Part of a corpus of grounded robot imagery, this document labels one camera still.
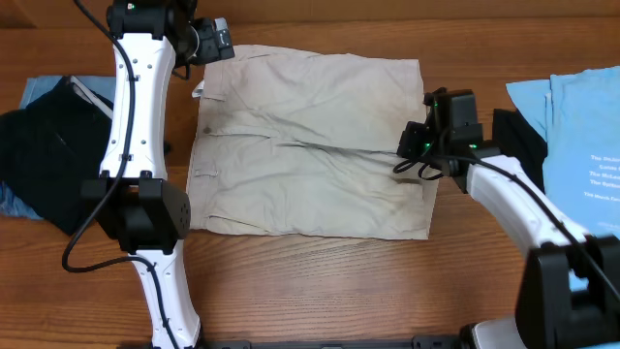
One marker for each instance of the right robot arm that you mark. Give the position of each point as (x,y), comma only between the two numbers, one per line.
(569,293)

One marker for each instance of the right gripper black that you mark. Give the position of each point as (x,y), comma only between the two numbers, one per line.
(410,148)

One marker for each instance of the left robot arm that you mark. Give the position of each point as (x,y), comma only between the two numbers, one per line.
(132,199)

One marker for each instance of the beige khaki shorts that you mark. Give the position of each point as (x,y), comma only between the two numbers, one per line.
(297,142)

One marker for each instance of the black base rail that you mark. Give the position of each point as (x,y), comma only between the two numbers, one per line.
(329,344)

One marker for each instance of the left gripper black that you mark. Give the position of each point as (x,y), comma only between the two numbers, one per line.
(209,51)

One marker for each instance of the folded black garment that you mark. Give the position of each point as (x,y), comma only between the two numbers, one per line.
(49,148)

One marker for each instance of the folded blue denim jeans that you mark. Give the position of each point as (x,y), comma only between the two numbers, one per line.
(11,204)

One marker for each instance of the light blue t-shirt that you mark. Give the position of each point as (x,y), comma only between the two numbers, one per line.
(578,118)

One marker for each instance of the black garment right pile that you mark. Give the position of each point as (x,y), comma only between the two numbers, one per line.
(517,138)

